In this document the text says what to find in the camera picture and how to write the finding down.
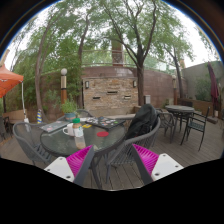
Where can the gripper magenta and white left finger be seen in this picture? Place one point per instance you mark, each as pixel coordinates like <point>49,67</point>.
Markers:
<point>73,168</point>

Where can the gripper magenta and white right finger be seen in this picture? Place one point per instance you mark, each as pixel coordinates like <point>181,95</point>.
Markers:
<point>152,166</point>

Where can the plastic bottle with green cap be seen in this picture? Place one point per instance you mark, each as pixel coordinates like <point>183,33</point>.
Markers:
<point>78,134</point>

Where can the grey wicker chair right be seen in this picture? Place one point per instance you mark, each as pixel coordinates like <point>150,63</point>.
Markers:
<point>122,154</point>

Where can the grey wicker chair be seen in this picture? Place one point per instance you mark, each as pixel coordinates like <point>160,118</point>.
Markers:
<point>28,137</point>
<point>122,154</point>

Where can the round glass patio table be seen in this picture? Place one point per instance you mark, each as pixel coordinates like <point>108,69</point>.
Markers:
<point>63,138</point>

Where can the white mug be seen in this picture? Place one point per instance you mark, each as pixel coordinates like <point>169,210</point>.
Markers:
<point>68,130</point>

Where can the yellow small object on table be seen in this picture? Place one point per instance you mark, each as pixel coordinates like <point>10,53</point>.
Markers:
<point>86,126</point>

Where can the red round coaster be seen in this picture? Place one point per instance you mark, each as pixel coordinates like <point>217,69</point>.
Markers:
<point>102,134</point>

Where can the grey closed laptop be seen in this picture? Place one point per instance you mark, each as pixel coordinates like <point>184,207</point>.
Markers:
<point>54,126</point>

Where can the grey chair near background table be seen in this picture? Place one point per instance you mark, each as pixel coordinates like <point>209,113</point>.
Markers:
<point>167,121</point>

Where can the black jacket on chair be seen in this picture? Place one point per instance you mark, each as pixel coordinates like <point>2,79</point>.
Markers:
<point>143,122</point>

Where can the black board with stickers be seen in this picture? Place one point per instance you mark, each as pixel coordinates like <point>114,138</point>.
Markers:
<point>104,122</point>

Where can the grey wicker chair left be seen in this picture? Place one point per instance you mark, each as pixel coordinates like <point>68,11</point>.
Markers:
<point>28,137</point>

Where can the potted green plant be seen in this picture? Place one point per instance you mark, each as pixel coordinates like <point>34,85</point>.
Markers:
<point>69,109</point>

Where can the round dark table background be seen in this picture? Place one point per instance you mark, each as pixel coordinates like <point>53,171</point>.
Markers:
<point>179,111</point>

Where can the black metal chair background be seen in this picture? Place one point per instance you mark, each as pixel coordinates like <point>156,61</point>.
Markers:
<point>195,122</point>

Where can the folded maroon umbrella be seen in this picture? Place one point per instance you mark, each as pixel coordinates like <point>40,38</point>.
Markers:
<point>214,88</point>

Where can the orange patio umbrella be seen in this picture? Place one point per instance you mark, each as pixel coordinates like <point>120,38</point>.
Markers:
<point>8,80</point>

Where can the lamp post with globe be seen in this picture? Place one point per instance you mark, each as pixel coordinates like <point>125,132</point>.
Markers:
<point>63,85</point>

